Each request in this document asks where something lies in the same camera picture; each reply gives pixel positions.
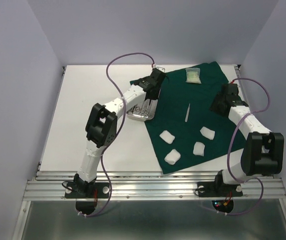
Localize stainless steel instrument tray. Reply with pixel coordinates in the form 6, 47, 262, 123
126, 99, 158, 122

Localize steel hemostat forceps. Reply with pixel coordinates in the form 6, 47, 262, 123
141, 105, 154, 120

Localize steel surgical scissors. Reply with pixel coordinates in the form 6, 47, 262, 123
130, 105, 140, 114

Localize clear bag of cotton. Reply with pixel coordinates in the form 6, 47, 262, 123
185, 67, 201, 84

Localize white gauze pad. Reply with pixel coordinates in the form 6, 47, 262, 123
193, 142, 205, 157
200, 126, 215, 140
159, 130, 175, 145
164, 149, 181, 165

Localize steel scalpel handle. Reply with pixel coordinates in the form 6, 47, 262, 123
184, 103, 190, 123

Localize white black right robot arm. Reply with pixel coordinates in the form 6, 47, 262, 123
210, 83, 284, 195

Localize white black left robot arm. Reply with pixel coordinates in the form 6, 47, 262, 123
71, 68, 166, 198

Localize dark green surgical drape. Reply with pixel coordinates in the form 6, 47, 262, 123
126, 61, 246, 174

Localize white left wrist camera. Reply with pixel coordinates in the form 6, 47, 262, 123
152, 64, 165, 73

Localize right side aluminium rail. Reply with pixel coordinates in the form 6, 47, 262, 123
234, 63, 273, 178

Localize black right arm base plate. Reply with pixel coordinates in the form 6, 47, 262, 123
194, 181, 243, 198

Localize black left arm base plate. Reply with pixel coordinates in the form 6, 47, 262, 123
62, 181, 110, 199

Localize aluminium extrusion rail frame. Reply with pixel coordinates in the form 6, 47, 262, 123
12, 165, 286, 240

